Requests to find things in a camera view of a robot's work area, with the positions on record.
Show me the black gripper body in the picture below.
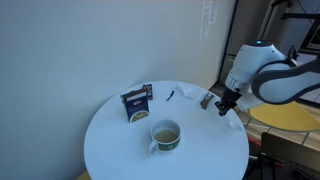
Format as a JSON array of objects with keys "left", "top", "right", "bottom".
[{"left": 221, "top": 87, "right": 243, "bottom": 109}]

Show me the small grey flat object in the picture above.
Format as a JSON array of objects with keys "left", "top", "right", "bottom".
[{"left": 199, "top": 92, "right": 216, "bottom": 111}]

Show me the white crumpled cloth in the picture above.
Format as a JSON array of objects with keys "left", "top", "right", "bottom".
[{"left": 176, "top": 83, "right": 201, "bottom": 101}]

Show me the white green soup mug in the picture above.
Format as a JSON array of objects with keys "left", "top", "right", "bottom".
[{"left": 147, "top": 118, "right": 182, "bottom": 156}]

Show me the dark chair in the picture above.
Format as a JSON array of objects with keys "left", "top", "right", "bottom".
[{"left": 244, "top": 132, "right": 320, "bottom": 180}]

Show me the blue pasta box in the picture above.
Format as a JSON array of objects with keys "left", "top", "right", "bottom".
[{"left": 120, "top": 87, "right": 150, "bottom": 124}]

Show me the yellow floor object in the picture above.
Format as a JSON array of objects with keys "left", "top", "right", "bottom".
[{"left": 75, "top": 171, "right": 92, "bottom": 180}]

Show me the black metal frame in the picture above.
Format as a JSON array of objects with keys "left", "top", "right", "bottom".
[{"left": 266, "top": 0, "right": 320, "bottom": 52}]

